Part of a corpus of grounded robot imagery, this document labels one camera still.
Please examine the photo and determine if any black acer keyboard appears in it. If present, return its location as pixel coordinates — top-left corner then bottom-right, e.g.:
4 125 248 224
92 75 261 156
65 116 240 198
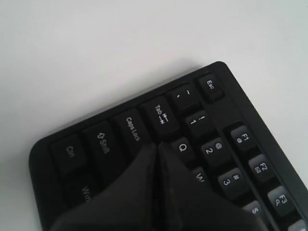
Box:
28 62 308 231

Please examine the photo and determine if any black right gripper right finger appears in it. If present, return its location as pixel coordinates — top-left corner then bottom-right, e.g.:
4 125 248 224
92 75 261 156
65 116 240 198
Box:
158 142 266 231

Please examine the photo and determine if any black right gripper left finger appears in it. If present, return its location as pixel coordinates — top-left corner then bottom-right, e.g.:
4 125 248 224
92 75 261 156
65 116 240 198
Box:
51 143 157 231

